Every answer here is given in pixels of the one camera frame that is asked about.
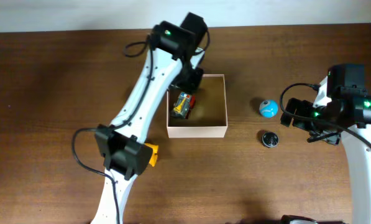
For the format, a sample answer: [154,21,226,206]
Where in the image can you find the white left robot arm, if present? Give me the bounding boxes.
[92,13,209,223]

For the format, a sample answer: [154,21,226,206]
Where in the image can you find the black round spider toy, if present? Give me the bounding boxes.
[262,132,279,148]

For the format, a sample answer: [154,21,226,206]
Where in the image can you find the grey red toy truck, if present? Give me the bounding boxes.
[170,91,196,119]

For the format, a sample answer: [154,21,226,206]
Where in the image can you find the black object at bottom edge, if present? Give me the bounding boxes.
[280,215,317,224]

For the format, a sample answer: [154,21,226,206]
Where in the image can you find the pink cardboard box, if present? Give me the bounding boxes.
[166,74,228,138]

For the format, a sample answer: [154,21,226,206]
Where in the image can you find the yellow toy animal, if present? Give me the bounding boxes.
[145,143,159,167]

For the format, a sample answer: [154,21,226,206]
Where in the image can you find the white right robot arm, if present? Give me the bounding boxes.
[279,63,371,223]

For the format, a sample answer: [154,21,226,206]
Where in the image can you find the blue white toy ball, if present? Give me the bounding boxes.
[259,100,278,118]

